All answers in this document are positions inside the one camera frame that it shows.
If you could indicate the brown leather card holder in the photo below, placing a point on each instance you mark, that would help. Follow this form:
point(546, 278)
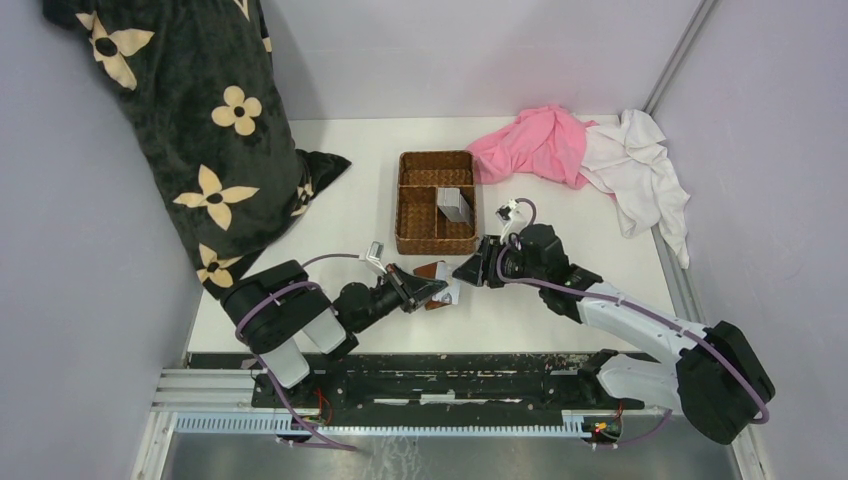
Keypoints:
point(428, 270)

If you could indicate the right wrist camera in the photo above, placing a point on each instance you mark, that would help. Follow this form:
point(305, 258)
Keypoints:
point(512, 218)

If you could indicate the brown woven basket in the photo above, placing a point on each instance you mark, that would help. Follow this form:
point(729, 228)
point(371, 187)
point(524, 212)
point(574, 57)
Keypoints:
point(420, 227)

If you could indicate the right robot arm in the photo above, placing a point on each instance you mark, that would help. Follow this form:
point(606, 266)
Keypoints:
point(710, 374)

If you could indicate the white cloth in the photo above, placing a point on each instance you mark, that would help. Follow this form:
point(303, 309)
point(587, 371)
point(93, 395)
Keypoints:
point(628, 161)

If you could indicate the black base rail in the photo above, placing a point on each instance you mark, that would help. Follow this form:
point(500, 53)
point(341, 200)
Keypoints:
point(450, 389)

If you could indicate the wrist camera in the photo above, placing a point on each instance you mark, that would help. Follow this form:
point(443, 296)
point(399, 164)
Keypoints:
point(372, 258)
point(512, 218)

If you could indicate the black floral pillow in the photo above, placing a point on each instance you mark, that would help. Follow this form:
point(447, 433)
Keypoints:
point(195, 79)

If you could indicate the white credit card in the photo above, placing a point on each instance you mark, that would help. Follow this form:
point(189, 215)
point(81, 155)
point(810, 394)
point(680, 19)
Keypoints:
point(451, 294)

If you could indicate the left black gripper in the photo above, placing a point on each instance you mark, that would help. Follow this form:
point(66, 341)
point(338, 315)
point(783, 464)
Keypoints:
point(424, 288)

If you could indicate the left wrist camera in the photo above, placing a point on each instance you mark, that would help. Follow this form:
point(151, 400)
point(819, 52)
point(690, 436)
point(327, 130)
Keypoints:
point(372, 258)

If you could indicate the grey cable duct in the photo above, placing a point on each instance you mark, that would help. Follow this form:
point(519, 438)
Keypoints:
point(281, 424)

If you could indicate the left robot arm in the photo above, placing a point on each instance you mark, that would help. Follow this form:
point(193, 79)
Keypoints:
point(269, 308)

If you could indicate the pink cloth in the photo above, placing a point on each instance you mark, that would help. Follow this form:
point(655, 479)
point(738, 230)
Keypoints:
point(548, 142)

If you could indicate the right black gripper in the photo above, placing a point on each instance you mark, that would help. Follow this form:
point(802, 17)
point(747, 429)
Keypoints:
point(471, 270)

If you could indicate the grey card stack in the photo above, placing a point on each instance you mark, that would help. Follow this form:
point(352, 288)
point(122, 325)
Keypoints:
point(451, 203)

